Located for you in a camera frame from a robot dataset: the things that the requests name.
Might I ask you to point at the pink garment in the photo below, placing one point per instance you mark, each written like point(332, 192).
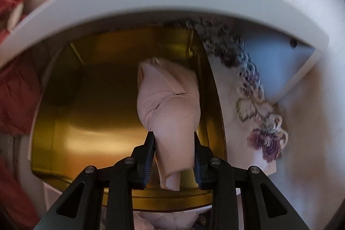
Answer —
point(167, 221)

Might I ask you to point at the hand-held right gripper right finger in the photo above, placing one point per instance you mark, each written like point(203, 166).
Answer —
point(198, 170)

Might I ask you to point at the gold tin box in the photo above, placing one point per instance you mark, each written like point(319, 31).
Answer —
point(94, 111)

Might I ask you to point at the pale pink cloth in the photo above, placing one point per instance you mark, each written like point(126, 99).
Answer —
point(169, 111)

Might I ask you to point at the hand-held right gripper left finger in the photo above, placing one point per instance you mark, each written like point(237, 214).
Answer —
point(149, 166)

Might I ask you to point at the dark navy lace garment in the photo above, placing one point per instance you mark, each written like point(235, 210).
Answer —
point(202, 221)

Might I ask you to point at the red robe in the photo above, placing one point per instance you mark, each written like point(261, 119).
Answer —
point(18, 90)

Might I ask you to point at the white floral lace cloth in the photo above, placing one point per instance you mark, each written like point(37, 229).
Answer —
point(242, 125)

